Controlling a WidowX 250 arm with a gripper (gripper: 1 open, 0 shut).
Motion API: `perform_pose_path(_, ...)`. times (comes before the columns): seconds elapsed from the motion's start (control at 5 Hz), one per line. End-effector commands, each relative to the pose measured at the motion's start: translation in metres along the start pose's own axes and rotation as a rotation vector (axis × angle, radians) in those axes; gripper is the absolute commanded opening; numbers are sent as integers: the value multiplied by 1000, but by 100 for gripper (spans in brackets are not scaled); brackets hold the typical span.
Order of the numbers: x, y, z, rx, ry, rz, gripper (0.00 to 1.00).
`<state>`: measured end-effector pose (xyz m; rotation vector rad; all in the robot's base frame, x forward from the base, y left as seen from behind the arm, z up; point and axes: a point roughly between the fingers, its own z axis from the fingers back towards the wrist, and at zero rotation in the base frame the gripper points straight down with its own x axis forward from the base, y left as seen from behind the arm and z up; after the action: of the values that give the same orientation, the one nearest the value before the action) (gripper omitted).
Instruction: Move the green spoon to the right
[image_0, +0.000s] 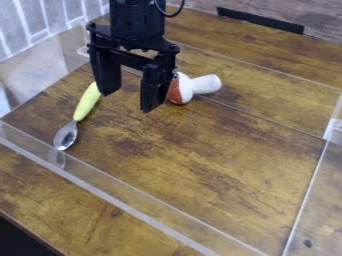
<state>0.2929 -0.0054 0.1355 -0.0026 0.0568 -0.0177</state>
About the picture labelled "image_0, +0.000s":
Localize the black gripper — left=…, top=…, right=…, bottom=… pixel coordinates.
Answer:
left=86, top=23, right=180, bottom=113

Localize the green handled metal spoon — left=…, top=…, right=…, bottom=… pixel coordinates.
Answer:
left=53, top=82, right=101, bottom=150

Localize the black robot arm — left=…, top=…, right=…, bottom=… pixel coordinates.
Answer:
left=85, top=0, right=180, bottom=113

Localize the plush mushroom toy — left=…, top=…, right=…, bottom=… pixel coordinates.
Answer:
left=167, top=72, right=221, bottom=105

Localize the clear acrylic corner bracket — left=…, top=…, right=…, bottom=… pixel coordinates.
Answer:
left=76, top=46, right=88, bottom=57

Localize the black cable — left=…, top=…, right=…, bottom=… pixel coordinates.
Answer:
left=153, top=0, right=187, bottom=18

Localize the clear acrylic front wall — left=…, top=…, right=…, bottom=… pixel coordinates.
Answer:
left=0, top=120, right=267, bottom=256

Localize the clear acrylic wall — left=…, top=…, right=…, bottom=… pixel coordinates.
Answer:
left=0, top=120, right=267, bottom=256
left=281, top=94, right=342, bottom=256

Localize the clear acrylic right wall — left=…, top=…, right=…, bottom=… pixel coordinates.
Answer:
left=281, top=94, right=342, bottom=256

